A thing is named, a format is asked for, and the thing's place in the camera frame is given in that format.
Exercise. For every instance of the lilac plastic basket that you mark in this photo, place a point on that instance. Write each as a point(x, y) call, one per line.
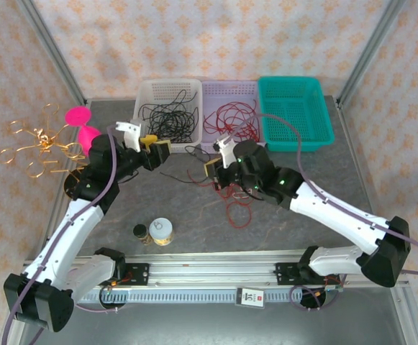
point(226, 91)

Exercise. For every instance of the small dark jar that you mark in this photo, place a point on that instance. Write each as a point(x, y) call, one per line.
point(141, 234)

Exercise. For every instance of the white plastic basket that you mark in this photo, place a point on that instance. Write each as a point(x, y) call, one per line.
point(165, 90)

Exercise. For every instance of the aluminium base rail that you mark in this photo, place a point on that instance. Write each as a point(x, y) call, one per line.
point(212, 273)

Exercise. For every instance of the teal plastic basket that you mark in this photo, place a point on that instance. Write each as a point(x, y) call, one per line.
point(302, 108)

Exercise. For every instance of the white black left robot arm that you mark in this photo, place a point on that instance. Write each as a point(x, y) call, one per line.
point(61, 244)

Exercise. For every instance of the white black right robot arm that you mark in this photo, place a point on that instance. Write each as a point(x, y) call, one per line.
point(331, 215)

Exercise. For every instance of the tin can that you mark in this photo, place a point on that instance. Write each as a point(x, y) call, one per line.
point(161, 231)

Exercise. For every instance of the label card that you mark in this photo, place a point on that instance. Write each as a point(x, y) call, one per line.
point(250, 298)

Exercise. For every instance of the pink hourglass-shaped object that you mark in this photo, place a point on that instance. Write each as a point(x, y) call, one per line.
point(77, 115)

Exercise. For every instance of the aluminium frame post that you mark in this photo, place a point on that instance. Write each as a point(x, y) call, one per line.
point(372, 46)
point(52, 46)

